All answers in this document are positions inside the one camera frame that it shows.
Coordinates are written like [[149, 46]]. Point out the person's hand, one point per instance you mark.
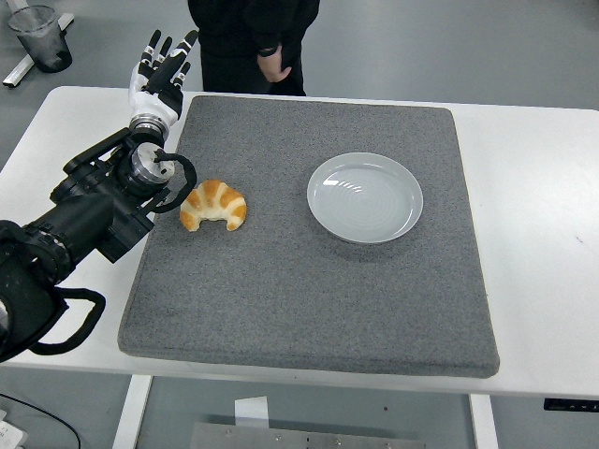
[[275, 68]]

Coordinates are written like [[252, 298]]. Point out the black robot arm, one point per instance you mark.
[[79, 215]]

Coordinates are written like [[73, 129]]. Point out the black table control panel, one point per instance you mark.
[[571, 405]]

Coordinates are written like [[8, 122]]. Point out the grey felt mat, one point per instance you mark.
[[290, 290]]

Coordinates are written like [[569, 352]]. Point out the pale grey round plate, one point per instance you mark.
[[365, 198]]

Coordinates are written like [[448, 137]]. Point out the white power strip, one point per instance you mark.
[[9, 435]]

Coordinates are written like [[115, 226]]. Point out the person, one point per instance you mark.
[[234, 42]]

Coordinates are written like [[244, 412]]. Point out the white floor foot bar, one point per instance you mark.
[[18, 70]]

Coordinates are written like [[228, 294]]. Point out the golden croissant bread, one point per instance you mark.
[[220, 196]]

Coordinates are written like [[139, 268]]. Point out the white table leg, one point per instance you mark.
[[131, 414], [484, 423]]

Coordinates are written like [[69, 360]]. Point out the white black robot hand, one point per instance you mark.
[[152, 100]]

